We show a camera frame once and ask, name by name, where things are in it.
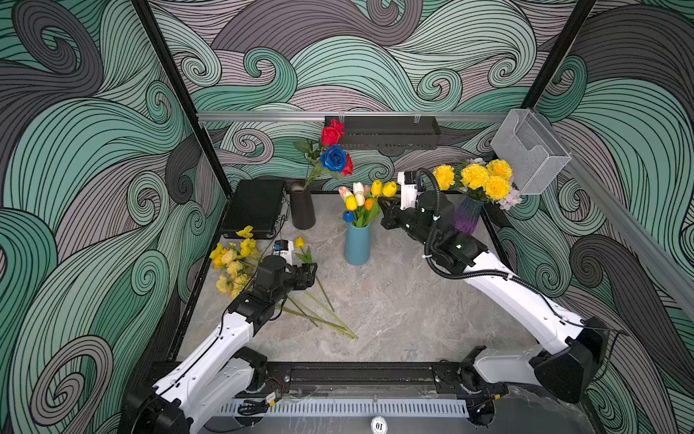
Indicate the black cylindrical vase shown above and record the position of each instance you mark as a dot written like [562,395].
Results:
[301,206]

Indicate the blue rose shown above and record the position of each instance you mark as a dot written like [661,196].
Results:
[334,159]

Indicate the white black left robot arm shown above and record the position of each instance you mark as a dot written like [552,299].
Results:
[186,398]

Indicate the yellow ranunculus stem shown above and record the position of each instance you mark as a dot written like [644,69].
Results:
[246,255]

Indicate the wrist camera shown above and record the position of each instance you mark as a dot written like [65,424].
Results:
[409,189]
[284,249]

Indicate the purple glass vase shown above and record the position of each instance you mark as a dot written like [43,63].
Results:
[467,214]

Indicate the black ribbed hard case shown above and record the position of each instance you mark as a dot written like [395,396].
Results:
[257,203]

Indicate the yellow flower bunch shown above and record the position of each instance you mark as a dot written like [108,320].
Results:
[325,316]

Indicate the teal ceramic vase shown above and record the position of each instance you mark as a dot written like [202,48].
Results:
[357,245]

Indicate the pale yellow blossom spray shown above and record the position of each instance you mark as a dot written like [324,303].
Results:
[263,287]

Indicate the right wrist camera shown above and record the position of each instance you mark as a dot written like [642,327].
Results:
[409,189]

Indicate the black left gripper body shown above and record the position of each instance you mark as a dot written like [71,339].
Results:
[295,280]

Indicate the yellow carnation bouquet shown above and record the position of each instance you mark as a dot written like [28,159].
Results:
[491,182]

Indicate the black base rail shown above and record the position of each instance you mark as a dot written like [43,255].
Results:
[442,377]

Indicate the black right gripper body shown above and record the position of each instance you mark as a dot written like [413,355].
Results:
[410,222]

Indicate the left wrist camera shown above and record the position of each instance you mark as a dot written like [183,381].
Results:
[284,249]

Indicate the white slotted cable duct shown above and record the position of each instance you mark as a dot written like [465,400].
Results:
[404,408]

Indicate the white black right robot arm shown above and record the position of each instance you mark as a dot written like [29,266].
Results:
[569,349]

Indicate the red rose stem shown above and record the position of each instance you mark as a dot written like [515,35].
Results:
[312,150]

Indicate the black hanging tray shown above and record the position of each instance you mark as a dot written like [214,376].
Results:
[387,132]

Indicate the yellow tulip bouquet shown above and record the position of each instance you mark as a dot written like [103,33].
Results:
[361,203]

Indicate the clear acrylic wall box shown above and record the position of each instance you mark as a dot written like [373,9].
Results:
[530,145]

